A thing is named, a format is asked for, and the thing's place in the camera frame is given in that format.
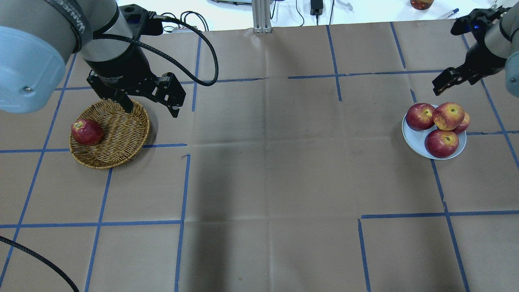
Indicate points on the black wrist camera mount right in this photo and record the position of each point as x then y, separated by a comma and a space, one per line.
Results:
478, 22

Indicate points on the silver usb hub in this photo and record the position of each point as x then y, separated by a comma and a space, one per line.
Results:
180, 29

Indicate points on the red plate apple back-left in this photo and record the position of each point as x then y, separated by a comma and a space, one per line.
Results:
419, 117

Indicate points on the yellow-red apple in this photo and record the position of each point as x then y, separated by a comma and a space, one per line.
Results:
448, 116

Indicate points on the white round plate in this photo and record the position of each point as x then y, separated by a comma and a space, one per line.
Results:
423, 136

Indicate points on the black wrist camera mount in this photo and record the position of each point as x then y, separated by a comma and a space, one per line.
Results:
141, 21
478, 22

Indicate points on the dark red basket apple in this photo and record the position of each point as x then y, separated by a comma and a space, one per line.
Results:
87, 131

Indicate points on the red plate apple front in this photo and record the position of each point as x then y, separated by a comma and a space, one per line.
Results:
441, 144

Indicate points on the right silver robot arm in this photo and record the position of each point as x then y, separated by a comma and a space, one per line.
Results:
496, 48

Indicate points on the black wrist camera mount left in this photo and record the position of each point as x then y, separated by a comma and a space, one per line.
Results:
141, 21

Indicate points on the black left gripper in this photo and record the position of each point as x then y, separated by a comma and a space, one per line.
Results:
118, 66

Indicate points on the red plate apple back-right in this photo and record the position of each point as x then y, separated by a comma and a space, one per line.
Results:
463, 125

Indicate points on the black power adapter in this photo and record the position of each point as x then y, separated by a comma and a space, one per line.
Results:
316, 7

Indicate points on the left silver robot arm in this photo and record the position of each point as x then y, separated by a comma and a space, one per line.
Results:
39, 36

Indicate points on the aluminium frame post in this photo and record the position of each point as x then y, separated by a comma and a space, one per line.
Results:
261, 16

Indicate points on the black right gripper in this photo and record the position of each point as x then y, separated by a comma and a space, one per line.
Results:
481, 60

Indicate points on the round wicker basket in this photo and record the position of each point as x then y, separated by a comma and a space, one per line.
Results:
124, 135

